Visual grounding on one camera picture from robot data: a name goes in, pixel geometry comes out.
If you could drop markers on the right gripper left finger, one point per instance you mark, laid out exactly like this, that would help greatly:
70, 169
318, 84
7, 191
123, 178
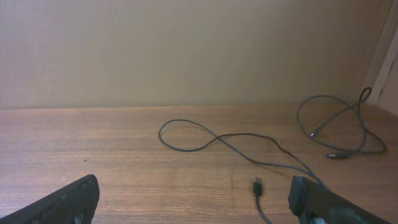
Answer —
74, 203

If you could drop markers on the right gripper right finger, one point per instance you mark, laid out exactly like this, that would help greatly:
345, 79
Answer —
312, 203

